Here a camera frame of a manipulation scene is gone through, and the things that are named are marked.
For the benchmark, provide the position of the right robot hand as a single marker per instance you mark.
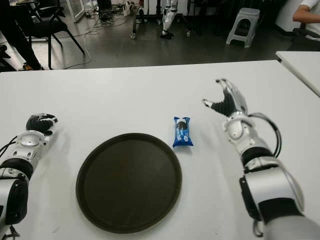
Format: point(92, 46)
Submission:
point(231, 103)

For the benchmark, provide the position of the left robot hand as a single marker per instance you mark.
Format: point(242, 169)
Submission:
point(40, 123)

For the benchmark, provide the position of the blue Oreo cookie packet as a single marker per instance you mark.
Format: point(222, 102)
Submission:
point(183, 137)

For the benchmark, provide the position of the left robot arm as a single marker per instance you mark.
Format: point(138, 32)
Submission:
point(25, 155)

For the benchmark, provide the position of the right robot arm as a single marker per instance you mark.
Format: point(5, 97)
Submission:
point(270, 187)

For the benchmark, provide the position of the person in black trousers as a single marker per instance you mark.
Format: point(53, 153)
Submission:
point(27, 50)

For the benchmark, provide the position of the black office chair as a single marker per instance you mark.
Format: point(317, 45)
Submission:
point(3, 51)

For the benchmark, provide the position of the white side table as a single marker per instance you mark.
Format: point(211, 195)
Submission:
point(302, 62)

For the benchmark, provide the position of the grey plastic stool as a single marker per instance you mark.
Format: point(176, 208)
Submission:
point(247, 13)

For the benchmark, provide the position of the black armrest seat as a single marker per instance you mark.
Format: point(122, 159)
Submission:
point(303, 37)

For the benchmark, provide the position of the round dark brown tray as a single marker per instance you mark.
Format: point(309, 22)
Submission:
point(128, 182)

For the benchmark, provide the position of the white humanoid robot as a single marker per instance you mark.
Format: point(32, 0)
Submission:
point(167, 18)

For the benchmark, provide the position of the seated person in white shirt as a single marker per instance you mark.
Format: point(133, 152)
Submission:
point(306, 13)

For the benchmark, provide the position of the white framed panel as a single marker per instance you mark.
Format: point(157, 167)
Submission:
point(76, 11)

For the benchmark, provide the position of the black metal-frame chair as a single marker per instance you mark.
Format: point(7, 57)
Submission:
point(48, 28)

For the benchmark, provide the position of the black wheeled gantry frame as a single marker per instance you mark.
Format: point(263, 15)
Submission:
point(134, 25)

